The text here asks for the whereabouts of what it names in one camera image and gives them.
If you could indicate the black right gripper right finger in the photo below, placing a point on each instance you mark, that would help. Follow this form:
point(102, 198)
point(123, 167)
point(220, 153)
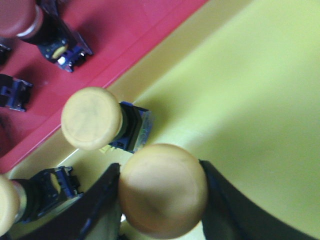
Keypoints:
point(230, 215)

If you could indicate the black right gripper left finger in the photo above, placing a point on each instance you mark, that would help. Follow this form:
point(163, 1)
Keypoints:
point(77, 221)

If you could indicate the yellow push button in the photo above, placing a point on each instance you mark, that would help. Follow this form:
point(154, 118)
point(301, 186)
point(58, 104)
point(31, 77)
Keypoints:
point(93, 118)
point(163, 191)

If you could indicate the red push button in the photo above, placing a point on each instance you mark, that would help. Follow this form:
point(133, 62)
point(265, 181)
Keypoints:
point(37, 22)

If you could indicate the yellow plastic bin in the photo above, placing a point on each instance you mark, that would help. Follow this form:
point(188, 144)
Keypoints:
point(237, 84)

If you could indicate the red plastic bin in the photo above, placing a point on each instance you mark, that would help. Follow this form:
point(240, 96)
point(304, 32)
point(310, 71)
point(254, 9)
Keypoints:
point(120, 33)

